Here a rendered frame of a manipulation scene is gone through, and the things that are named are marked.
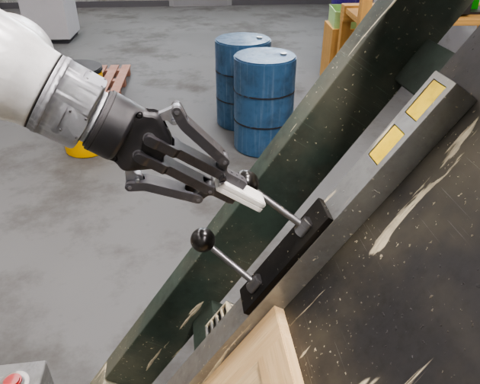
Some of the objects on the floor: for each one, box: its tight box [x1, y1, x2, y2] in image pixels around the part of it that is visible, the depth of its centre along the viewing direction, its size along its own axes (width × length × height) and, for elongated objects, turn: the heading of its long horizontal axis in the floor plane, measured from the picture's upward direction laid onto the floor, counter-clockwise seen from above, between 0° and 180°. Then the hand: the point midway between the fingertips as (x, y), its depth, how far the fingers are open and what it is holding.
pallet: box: [102, 65, 131, 94], centre depth 548 cm, size 112×75×10 cm, turn 2°
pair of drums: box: [215, 32, 297, 158], centre depth 418 cm, size 66×108×83 cm, turn 5°
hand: (239, 192), depth 60 cm, fingers closed
